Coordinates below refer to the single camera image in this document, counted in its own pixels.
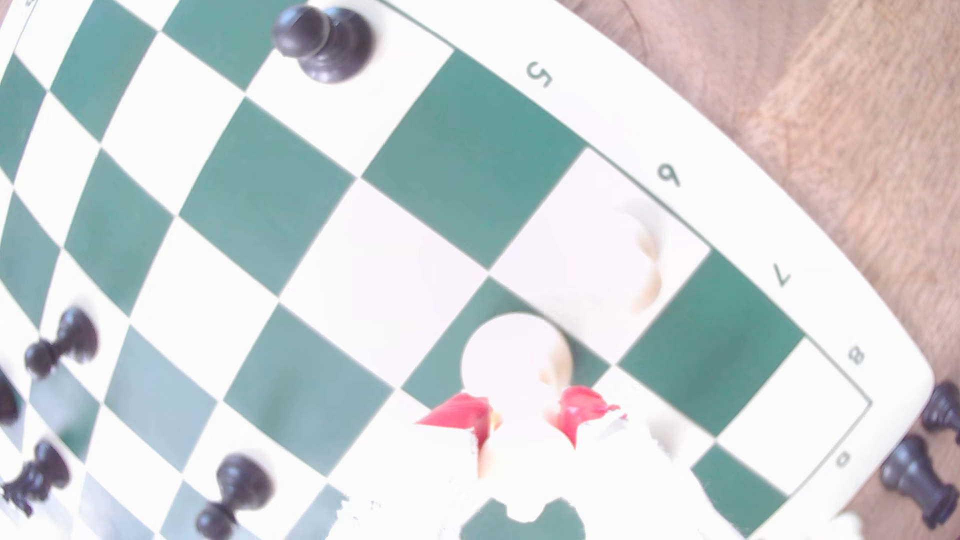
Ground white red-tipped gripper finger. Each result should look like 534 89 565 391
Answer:
330 393 498 540
557 385 725 540

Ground white chess pawn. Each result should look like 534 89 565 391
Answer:
459 312 580 524
577 206 665 316

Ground black chess pawn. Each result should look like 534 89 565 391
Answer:
24 306 100 380
271 3 375 84
195 453 276 540

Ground tall black chess piece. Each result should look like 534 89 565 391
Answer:
879 433 960 531
920 380 960 444

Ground green white chess board mat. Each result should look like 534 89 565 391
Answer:
0 0 935 540

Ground black chess knight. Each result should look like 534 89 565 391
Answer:
0 438 72 519

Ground black chess queen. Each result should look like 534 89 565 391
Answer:
0 367 22 427

